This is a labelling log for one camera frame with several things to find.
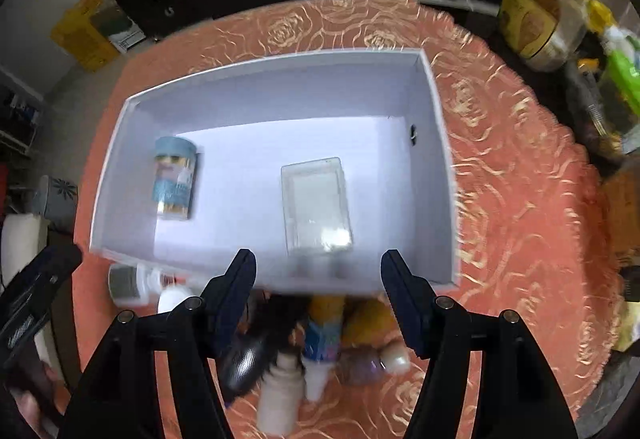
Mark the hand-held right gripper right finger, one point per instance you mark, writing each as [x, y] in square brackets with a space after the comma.
[395, 274]

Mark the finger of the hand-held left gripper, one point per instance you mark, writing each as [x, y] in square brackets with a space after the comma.
[55, 266]

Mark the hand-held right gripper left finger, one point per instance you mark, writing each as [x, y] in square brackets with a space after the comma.
[244, 269]

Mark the red labelled white pill bottle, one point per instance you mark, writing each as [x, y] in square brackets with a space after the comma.
[127, 284]

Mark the black bottle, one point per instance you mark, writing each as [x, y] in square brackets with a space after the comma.
[247, 359]

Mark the blue and yellow labelled bottle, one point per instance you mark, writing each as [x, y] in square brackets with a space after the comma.
[322, 339]

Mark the blue-lidded small jar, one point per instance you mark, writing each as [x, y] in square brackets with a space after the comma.
[174, 179]

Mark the plain white bottle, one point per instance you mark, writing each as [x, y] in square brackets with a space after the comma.
[280, 399]

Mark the white cardboard box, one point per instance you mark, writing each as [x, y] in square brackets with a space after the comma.
[300, 94]

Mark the yellow rounded bottle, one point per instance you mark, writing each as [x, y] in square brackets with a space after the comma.
[370, 319]

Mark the grey floral cushion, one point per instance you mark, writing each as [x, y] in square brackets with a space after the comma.
[60, 201]

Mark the clear plastic case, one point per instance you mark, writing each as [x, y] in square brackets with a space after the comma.
[316, 204]

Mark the purple glitter jar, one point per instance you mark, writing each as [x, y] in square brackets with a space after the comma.
[361, 366]

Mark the orange rose patterned tablecloth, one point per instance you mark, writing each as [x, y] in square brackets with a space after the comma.
[525, 219]

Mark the yellow boxes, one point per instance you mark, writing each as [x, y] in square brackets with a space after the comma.
[85, 34]

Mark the brown cardboard carton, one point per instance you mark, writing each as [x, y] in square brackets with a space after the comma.
[625, 214]

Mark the dark plastic bag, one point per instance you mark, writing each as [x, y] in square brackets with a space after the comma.
[590, 109]

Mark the large jar with yellow lid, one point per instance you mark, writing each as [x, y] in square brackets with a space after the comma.
[540, 14]

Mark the green lidded container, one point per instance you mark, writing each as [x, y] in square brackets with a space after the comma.
[622, 69]

